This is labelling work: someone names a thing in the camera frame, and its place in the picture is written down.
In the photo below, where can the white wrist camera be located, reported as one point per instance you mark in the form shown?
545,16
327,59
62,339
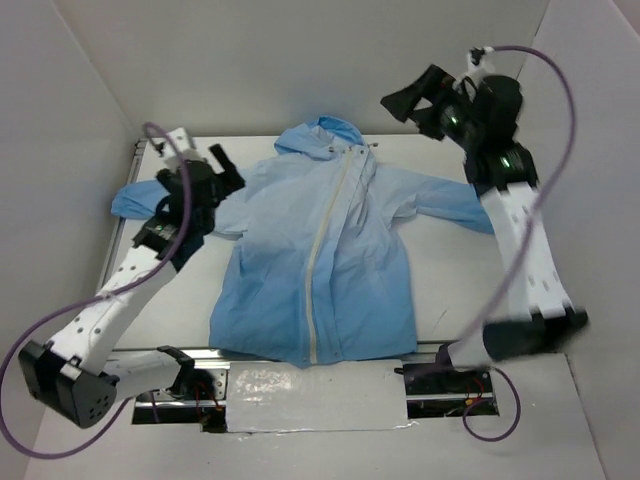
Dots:
182,143
479,65

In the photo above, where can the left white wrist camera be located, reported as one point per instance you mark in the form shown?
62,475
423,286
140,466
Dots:
182,143

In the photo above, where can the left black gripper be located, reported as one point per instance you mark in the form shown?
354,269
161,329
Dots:
220,179

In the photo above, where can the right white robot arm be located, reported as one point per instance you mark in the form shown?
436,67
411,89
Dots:
533,313

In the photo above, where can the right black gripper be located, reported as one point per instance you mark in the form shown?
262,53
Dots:
426,103

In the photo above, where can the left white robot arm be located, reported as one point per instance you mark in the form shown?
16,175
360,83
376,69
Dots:
72,373

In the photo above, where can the light blue hooded jacket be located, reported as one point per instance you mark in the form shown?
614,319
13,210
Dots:
325,250

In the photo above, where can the white foam block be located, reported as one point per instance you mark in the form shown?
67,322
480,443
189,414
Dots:
265,397

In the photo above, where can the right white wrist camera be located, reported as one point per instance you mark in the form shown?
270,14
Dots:
479,65

